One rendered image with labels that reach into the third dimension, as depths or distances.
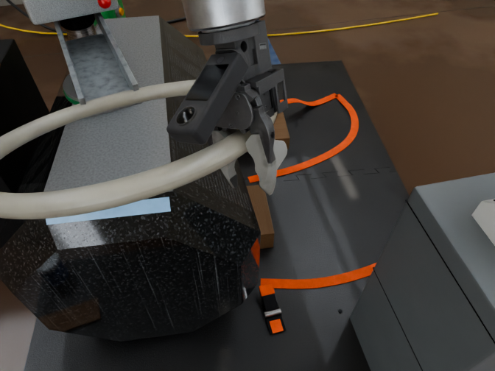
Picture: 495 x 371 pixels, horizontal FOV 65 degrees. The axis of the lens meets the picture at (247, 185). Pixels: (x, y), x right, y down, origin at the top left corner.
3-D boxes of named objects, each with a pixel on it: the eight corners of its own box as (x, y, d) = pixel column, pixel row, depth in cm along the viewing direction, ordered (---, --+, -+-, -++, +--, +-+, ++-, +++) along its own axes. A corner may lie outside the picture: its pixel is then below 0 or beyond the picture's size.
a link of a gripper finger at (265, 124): (285, 157, 48) (261, 89, 45) (279, 163, 47) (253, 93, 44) (256, 161, 51) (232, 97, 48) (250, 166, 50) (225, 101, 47)
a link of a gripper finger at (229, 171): (255, 173, 59) (256, 117, 53) (230, 192, 55) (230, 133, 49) (238, 166, 60) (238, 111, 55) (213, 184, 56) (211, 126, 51)
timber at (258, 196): (273, 247, 185) (274, 233, 176) (248, 250, 184) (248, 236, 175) (263, 199, 205) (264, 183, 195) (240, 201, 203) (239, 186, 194)
